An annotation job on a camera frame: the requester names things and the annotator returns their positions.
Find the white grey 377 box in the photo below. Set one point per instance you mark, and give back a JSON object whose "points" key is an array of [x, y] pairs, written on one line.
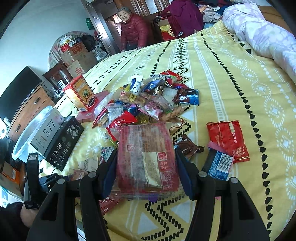
{"points": [[45, 130]]}

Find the red orange tall box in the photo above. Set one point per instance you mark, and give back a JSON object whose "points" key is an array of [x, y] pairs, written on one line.
{"points": [[80, 94]]}

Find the person's left hand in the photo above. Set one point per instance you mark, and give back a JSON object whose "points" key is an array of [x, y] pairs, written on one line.
{"points": [[28, 216]]}

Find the lavender white quilt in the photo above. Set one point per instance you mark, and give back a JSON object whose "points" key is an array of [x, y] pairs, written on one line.
{"points": [[267, 39]]}

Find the dark wooden chair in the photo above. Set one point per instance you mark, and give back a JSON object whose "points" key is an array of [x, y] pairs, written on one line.
{"points": [[58, 76]]}

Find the black box white icons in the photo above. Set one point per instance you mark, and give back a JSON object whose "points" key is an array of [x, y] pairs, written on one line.
{"points": [[63, 143]]}

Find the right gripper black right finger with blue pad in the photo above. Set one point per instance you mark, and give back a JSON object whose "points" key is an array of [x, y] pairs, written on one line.
{"points": [[199, 187]]}

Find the flat pink red box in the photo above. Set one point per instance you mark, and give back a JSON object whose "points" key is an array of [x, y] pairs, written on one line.
{"points": [[88, 116]]}

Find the maroon coat on chair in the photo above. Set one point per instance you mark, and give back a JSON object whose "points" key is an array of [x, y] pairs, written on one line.
{"points": [[185, 17]]}

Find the blue pink barcode packet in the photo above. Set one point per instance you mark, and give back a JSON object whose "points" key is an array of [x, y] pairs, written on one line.
{"points": [[218, 162]]}

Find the translucent blue plastic bowl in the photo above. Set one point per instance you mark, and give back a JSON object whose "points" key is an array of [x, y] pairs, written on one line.
{"points": [[23, 148]]}

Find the clear red pastry packet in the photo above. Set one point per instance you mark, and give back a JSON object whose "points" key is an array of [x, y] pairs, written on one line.
{"points": [[146, 163]]}

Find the upper cardboard box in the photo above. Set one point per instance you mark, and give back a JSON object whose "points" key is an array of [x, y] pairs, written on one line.
{"points": [[72, 54]]}

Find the brown chocolate snack packet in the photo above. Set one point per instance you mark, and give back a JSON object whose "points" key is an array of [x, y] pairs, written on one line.
{"points": [[187, 146]]}

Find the black flat television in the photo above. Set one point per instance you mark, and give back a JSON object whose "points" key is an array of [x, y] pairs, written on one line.
{"points": [[16, 93]]}

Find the red foil snack packet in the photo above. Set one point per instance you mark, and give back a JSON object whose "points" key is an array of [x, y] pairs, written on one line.
{"points": [[228, 135]]}

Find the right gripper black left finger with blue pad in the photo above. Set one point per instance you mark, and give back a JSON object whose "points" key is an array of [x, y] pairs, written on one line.
{"points": [[94, 187]]}

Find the pink white snack packet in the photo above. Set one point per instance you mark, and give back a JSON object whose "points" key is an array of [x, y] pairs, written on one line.
{"points": [[151, 110]]}

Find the yellow patterned bed sheet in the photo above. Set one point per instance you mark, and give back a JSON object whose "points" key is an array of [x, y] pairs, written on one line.
{"points": [[233, 85]]}

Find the dark blue wafer packet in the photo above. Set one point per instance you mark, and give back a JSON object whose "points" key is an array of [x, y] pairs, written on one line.
{"points": [[187, 96]]}

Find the elderly woman red jacket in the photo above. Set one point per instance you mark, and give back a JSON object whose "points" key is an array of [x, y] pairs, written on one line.
{"points": [[135, 32]]}

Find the wooden chest of drawers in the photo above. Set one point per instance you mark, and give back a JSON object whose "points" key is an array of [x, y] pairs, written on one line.
{"points": [[33, 105]]}

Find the lower cardboard box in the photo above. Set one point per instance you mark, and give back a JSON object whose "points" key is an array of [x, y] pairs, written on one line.
{"points": [[82, 65]]}

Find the cardboard box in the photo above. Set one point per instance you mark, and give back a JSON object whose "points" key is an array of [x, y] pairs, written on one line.
{"points": [[72, 54], [82, 65]]}

